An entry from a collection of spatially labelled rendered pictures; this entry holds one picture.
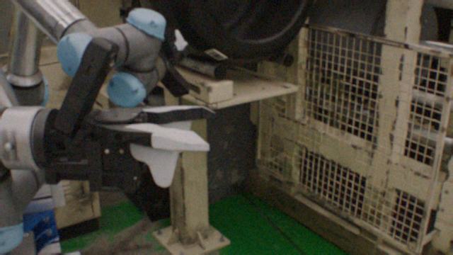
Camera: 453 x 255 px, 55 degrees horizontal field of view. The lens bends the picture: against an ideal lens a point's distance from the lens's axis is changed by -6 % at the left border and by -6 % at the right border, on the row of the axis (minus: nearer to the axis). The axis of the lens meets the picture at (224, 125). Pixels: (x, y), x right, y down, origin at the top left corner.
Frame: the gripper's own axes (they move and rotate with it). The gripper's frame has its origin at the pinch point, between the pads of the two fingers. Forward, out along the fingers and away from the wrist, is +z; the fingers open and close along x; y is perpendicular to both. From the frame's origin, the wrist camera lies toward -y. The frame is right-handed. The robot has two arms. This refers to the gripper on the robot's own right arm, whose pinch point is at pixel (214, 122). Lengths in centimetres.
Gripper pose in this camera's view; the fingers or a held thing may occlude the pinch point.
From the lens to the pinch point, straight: 50.8
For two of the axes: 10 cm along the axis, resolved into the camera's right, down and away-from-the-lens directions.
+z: 10.0, 0.1, -0.2
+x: -0.2, 2.3, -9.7
